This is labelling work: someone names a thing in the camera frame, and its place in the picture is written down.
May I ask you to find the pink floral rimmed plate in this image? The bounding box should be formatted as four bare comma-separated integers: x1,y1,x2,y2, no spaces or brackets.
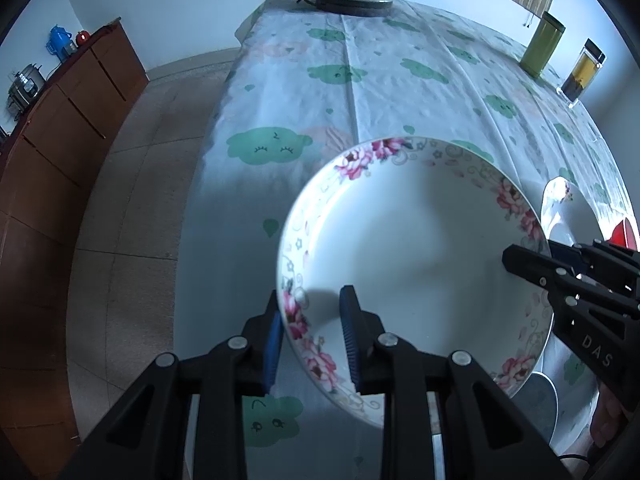
277,136,552,427

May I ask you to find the red flower white plate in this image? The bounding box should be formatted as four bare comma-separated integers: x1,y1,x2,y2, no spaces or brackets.
540,177,604,246

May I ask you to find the red small object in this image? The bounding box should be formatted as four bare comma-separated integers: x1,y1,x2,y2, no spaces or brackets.
75,30,90,46

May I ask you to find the red plastic bowl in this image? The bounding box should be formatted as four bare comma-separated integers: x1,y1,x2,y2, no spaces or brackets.
608,218,638,250

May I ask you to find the person's right hand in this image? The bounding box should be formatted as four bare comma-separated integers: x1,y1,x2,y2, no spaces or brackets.
589,382,632,448

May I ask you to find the blue patterned plate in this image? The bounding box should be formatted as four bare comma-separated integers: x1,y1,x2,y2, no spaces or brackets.
512,372,559,444

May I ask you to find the steel pot on sideboard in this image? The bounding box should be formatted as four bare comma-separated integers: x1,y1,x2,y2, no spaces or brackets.
8,64,46,116

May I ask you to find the cloud print tablecloth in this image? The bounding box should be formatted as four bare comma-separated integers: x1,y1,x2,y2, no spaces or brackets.
174,0,639,479

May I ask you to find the green cylindrical canister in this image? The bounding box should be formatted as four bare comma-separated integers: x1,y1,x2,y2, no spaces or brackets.
520,11,565,78

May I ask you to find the clear tea bottle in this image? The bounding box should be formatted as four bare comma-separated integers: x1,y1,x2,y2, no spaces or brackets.
556,39,606,108

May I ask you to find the blue plastic jug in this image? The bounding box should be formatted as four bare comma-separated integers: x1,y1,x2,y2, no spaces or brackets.
46,26,77,63

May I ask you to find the brown wooden sideboard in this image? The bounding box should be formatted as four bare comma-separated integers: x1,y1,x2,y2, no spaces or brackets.
1,21,149,479

